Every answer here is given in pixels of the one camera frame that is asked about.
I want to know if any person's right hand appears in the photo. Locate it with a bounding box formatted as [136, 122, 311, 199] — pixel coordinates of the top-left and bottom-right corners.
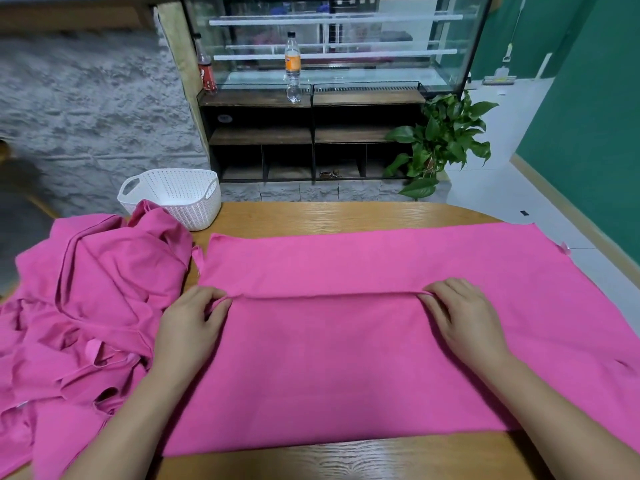
[417, 277, 514, 377]

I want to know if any person's left hand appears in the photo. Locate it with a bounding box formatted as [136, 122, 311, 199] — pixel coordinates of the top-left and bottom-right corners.
[149, 283, 234, 392]

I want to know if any pile of pink cloths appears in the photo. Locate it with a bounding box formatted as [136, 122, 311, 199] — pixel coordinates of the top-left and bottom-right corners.
[0, 199, 197, 480]

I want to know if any pink towel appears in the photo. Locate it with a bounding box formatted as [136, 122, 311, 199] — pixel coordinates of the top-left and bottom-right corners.
[159, 221, 640, 459]

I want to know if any white woven plastic basket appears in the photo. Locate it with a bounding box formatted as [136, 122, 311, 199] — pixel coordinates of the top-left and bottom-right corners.
[116, 167, 224, 233]

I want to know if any person's left forearm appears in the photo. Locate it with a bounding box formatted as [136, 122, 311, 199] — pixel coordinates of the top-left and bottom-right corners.
[60, 365, 203, 480]

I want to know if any person's right forearm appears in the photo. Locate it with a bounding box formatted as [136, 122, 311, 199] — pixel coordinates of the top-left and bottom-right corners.
[483, 353, 640, 480]

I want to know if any green potted plant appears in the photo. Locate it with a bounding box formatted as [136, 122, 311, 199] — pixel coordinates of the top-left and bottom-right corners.
[384, 89, 500, 202]

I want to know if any dark wooden shelf cabinet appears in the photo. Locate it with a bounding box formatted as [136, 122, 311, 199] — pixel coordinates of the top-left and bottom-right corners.
[196, 85, 443, 187]

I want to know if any white mop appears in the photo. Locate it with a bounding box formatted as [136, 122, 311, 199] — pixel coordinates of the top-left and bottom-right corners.
[482, 41, 518, 88]

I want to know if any red label cola bottle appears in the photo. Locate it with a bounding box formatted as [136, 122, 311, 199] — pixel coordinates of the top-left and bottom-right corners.
[195, 33, 219, 95]

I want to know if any clear bottle with orange label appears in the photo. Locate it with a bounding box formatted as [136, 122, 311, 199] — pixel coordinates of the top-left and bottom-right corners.
[283, 31, 304, 106]

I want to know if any glass display case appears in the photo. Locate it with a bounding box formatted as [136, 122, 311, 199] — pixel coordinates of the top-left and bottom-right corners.
[181, 0, 494, 94]

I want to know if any wooden bar counter top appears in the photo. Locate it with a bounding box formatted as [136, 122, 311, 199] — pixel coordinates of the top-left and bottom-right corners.
[0, 0, 187, 37]

